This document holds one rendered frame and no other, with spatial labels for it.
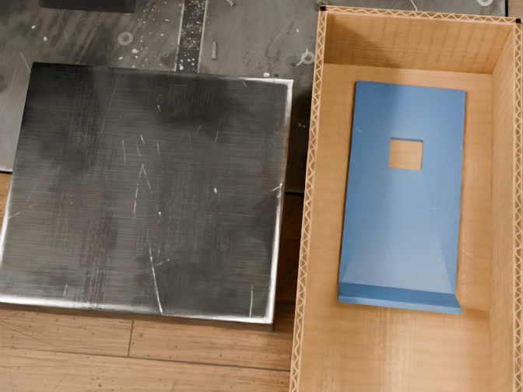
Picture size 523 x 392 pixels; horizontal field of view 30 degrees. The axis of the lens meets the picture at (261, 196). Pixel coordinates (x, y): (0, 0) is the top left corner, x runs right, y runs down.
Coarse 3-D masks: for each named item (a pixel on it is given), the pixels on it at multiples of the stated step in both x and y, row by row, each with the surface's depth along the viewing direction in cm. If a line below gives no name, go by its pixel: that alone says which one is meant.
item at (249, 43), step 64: (0, 0) 67; (192, 0) 67; (256, 0) 66; (384, 0) 66; (448, 0) 66; (0, 64) 65; (128, 64) 65; (192, 64) 65; (256, 64) 65; (0, 128) 64
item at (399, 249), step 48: (384, 96) 63; (432, 96) 63; (384, 144) 62; (432, 144) 62; (384, 192) 61; (432, 192) 60; (384, 240) 60; (432, 240) 59; (384, 288) 58; (432, 288) 58
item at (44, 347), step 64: (512, 0) 66; (0, 192) 62; (0, 320) 59; (64, 320) 59; (128, 320) 59; (0, 384) 58; (64, 384) 58; (128, 384) 58; (192, 384) 58; (256, 384) 58
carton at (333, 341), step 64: (320, 64) 57; (384, 64) 64; (448, 64) 63; (512, 64) 57; (320, 128) 63; (512, 128) 56; (320, 192) 61; (512, 192) 54; (320, 256) 60; (512, 256) 53; (320, 320) 58; (384, 320) 58; (448, 320) 58; (512, 320) 52; (320, 384) 57; (384, 384) 57; (448, 384) 57; (512, 384) 51
